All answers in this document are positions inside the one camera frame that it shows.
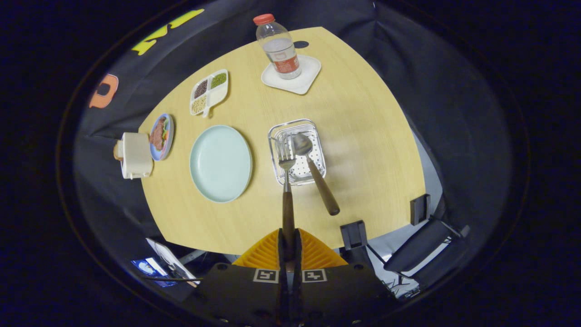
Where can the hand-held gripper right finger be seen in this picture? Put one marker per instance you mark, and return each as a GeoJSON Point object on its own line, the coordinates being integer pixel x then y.
{"type": "Point", "coordinates": [336, 295]}

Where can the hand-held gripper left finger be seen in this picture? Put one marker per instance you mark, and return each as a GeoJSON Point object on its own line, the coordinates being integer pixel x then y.
{"type": "Point", "coordinates": [240, 295]}

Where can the black table clamp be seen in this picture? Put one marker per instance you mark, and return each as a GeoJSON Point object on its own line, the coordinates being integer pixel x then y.
{"type": "Point", "coordinates": [420, 210]}
{"type": "Point", "coordinates": [354, 234]}

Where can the white paper sheet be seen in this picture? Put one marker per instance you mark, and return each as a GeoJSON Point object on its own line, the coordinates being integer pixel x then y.
{"type": "Point", "coordinates": [168, 259]}

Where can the lit blue screen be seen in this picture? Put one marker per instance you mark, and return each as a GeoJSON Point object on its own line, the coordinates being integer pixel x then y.
{"type": "Point", "coordinates": [147, 267]}

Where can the black chair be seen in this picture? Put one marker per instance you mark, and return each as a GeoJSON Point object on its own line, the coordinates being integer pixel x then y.
{"type": "Point", "coordinates": [422, 245]}

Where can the perforated metal basket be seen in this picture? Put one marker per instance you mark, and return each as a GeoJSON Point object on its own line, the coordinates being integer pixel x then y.
{"type": "Point", "coordinates": [300, 173]}

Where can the light green plate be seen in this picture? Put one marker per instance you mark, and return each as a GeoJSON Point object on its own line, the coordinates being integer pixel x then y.
{"type": "Point", "coordinates": [220, 163]}

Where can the white toaster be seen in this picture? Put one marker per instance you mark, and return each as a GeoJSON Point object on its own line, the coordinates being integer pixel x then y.
{"type": "Point", "coordinates": [136, 154]}

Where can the blue plate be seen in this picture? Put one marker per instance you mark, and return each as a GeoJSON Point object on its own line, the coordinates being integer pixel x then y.
{"type": "Point", "coordinates": [171, 129]}

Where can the meat and vegetable food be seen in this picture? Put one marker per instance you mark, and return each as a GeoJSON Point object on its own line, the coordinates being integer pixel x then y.
{"type": "Point", "coordinates": [159, 134]}

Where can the brown bread slice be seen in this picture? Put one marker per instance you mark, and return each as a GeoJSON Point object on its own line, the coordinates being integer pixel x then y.
{"type": "Point", "coordinates": [118, 151]}

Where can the white divided grain dish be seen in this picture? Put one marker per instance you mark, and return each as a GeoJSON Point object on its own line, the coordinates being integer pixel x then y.
{"type": "Point", "coordinates": [219, 95]}

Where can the white square coaster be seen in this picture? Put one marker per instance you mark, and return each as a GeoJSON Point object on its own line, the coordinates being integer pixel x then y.
{"type": "Point", "coordinates": [304, 81]}

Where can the red capped water bottle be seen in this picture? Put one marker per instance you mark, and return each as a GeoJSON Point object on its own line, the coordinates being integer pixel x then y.
{"type": "Point", "coordinates": [279, 50]}

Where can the black table grommet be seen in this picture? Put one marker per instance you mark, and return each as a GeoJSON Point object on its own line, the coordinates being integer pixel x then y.
{"type": "Point", "coordinates": [301, 44]}

